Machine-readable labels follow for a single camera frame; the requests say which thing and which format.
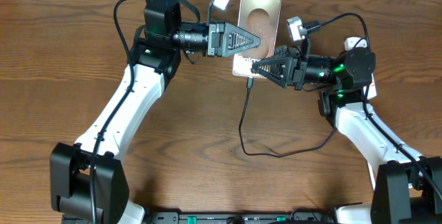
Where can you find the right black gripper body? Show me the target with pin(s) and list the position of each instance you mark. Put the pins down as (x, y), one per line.
(300, 68)

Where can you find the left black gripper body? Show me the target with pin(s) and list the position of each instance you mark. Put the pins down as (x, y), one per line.
(215, 34)

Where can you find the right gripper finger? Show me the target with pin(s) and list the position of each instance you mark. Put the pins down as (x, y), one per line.
(283, 52)
(275, 69)

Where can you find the gold Galaxy smartphone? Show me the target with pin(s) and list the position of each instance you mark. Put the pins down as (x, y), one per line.
(260, 18)

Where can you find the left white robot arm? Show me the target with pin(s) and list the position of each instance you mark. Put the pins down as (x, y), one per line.
(87, 179)

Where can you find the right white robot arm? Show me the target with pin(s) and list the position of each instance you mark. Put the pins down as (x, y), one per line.
(407, 186)

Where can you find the white power strip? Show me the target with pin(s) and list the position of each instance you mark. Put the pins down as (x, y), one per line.
(359, 63)

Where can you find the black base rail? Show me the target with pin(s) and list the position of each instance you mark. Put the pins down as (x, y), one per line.
(195, 218)

